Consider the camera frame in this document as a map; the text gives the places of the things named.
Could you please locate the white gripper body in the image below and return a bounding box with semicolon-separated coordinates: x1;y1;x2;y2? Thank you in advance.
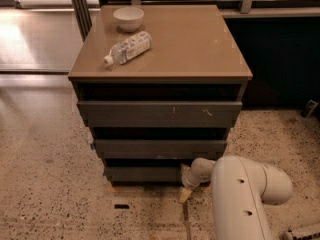
182;167;207;190

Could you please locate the grey drawer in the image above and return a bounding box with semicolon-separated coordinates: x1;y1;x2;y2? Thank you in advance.
94;140;227;159
77;101;242;128
105;167;181;183

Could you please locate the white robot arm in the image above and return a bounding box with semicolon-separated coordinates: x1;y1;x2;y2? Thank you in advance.
180;155;293;240

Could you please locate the brown drawer cabinet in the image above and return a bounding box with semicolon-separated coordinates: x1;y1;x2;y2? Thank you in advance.
69;5;252;172

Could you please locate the grey power strip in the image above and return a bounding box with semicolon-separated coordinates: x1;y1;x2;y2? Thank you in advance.
281;223;320;240

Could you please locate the small dark floor device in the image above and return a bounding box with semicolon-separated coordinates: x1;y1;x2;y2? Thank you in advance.
301;100;319;118

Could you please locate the clear plastic water bottle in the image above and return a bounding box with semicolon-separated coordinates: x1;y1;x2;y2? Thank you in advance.
104;31;152;67

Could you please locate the white ceramic bowl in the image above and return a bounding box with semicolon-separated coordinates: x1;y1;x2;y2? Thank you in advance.
113;7;144;32

